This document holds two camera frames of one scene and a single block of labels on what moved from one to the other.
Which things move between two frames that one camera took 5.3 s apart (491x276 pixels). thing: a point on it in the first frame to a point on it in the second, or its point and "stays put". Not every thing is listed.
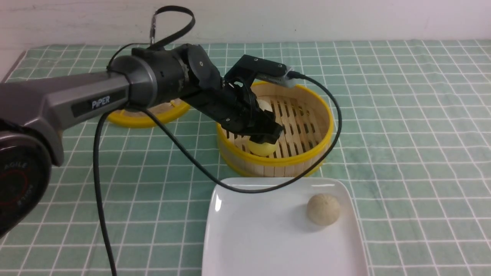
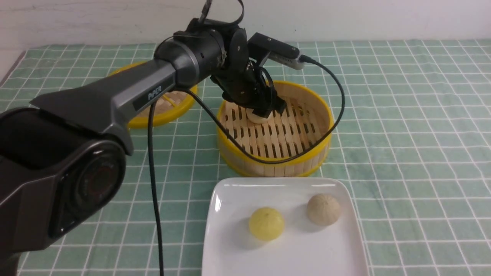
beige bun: [323, 209] stays put
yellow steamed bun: [261, 149] to [266, 223]
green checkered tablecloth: [415, 139] stays put
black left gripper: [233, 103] to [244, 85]
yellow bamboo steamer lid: [164, 112] stays put
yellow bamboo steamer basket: [307, 132] stays put
